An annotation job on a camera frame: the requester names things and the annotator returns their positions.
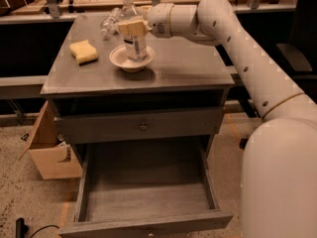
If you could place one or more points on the cardboard box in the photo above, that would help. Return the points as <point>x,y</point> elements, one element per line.
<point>53,157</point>

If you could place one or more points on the lying clear plastic bottle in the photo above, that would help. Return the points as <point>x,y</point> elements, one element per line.
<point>108,27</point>

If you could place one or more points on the open grey lower drawer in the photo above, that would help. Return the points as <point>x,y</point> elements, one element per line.
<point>145,189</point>

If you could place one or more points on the clear plastic bottle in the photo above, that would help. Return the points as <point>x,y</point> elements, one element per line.
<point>108,27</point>
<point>135,46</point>

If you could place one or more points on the white paper bowl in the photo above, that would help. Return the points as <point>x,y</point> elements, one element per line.
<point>119,58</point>

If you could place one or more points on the yellow sponge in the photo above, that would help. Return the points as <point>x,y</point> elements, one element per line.
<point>83,52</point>

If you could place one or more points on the black cable plug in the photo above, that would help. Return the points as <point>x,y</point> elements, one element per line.
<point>21,228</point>

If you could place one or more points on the grey wooden drawer cabinet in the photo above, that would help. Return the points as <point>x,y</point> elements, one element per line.
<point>182,75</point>

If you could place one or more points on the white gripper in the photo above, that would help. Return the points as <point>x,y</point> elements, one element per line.
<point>159,20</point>

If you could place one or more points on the black office chair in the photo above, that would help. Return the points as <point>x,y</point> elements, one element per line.
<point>290,38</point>

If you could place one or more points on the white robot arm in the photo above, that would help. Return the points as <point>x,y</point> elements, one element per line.
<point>279,169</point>

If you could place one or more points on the closed grey upper drawer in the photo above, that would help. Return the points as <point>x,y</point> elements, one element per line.
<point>123,126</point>

